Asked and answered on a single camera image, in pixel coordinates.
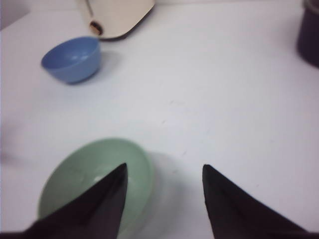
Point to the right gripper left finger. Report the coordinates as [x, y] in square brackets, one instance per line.
[95, 214]

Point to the white two-slot toaster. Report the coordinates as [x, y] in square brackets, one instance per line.
[113, 19]

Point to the dark blue saucepan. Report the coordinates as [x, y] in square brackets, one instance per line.
[308, 37]

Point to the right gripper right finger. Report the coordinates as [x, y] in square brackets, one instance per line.
[234, 214]

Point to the green bowl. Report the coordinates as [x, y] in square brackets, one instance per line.
[89, 164]

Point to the blue bowl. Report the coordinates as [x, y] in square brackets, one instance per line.
[74, 60]

